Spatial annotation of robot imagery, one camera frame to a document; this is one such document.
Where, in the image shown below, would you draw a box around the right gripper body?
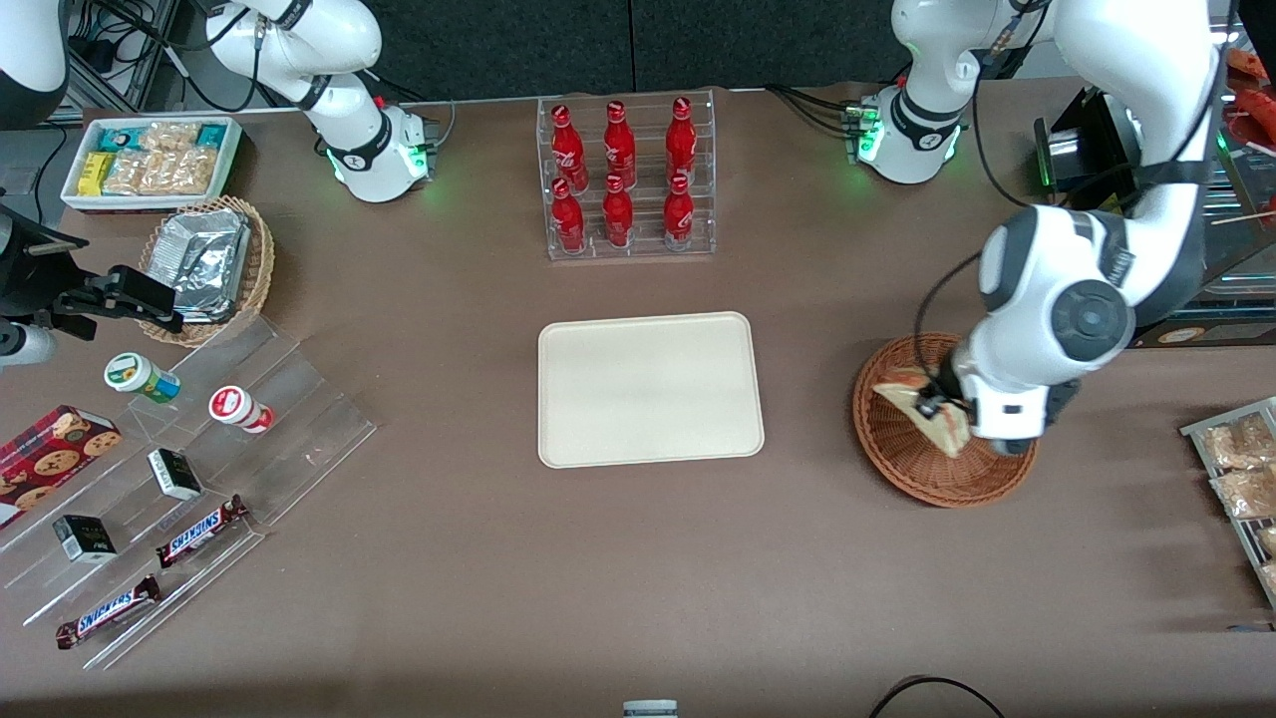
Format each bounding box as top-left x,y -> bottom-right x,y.
0,204 -> 91,322

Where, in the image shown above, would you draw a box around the triangular sandwich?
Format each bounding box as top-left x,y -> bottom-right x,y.
872,369 -> 974,460

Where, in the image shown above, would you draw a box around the round brown wicker basket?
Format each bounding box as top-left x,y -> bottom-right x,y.
852,332 -> 1041,510

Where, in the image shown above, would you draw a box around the tan wicker basket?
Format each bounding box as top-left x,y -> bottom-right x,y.
138,195 -> 277,348

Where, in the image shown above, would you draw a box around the tray of packaged snacks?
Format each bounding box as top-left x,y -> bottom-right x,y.
1179,396 -> 1276,611

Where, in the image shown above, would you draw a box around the cream plastic tray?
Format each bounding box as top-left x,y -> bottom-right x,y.
537,311 -> 766,470

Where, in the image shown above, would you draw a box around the silver foil packet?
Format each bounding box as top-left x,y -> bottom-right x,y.
152,208 -> 251,323

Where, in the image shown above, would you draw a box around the green lid cup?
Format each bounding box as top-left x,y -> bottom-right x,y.
104,352 -> 183,406

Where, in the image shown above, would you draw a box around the white snack bin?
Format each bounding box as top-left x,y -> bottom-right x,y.
60,116 -> 244,215

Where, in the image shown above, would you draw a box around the clear cracker bag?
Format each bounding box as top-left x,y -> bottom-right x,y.
140,121 -> 201,157
142,148 -> 220,196
102,150 -> 148,196

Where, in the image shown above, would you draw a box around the red lid cup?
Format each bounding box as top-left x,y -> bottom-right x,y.
208,385 -> 276,436

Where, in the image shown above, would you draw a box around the red cookie box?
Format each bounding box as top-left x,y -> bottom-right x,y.
0,404 -> 124,531

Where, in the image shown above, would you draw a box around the small black box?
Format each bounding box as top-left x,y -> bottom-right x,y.
147,448 -> 205,503
52,515 -> 120,565

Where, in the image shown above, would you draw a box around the clear acrylic step display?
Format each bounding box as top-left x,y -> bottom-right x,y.
0,314 -> 379,671

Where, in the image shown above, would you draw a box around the snickers bar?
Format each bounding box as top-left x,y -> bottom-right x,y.
55,574 -> 163,651
156,495 -> 251,570

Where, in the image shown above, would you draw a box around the red cola bottle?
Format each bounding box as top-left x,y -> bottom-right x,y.
665,96 -> 699,186
601,174 -> 635,248
602,100 -> 639,190
550,178 -> 587,253
550,104 -> 590,192
663,174 -> 696,250

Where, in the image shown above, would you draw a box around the clear acrylic bottle rack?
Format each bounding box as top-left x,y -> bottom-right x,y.
536,88 -> 718,262

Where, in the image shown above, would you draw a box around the orange fried snack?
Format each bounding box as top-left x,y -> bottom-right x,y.
1226,48 -> 1276,147

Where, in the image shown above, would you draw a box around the black backdrop panel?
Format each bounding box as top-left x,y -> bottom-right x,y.
364,0 -> 633,102
632,0 -> 904,94

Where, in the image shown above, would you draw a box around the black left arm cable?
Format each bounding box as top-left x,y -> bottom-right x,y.
913,0 -> 1060,400

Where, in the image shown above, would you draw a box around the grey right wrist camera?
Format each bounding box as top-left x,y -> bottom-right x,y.
0,323 -> 58,369

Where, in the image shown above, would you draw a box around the aluminium frame structure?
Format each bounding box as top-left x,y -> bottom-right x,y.
66,0 -> 190,115

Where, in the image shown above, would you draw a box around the black looped cable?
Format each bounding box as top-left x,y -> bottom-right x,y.
867,675 -> 1008,718

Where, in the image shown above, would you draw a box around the black left base cables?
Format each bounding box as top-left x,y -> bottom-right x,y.
765,84 -> 864,137

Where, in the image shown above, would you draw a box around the black base cables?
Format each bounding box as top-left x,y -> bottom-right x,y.
765,84 -> 864,137
372,68 -> 458,128

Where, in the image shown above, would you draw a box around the black right base cables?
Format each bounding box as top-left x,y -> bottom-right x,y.
372,68 -> 458,128

